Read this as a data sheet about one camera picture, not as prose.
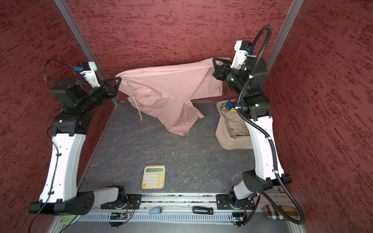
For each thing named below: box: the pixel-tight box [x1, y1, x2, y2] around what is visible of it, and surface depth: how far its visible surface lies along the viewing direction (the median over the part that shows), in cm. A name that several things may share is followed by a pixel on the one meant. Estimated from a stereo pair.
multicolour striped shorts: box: [219, 98, 238, 113], surface depth 109 cm
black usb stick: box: [192, 205, 214, 215], surface depth 71 cm
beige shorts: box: [215, 107, 254, 151], surface depth 99 cm
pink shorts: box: [115, 58, 231, 137], surface depth 70 cm
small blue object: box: [148, 207, 162, 215], surface depth 72 cm
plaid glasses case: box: [264, 204, 300, 220], surface depth 70 cm
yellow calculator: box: [141, 165, 167, 190], surface depth 81 cm
